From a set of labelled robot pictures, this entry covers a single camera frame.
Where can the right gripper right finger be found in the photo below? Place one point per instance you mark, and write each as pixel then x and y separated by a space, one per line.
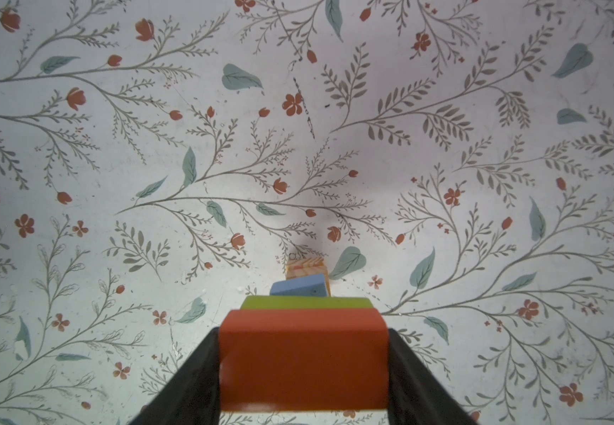
pixel 415 396

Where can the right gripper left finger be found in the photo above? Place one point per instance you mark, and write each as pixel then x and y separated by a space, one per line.
pixel 192 397

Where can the red-orange wood block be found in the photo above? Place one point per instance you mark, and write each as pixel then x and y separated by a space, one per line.
pixel 303 360

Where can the lime green wood block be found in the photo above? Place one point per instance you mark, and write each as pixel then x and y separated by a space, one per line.
pixel 303 303

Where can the light blue wood block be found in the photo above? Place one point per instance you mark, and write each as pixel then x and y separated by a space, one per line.
pixel 306 286

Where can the small letter wood cube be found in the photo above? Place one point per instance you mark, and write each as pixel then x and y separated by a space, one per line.
pixel 308 267

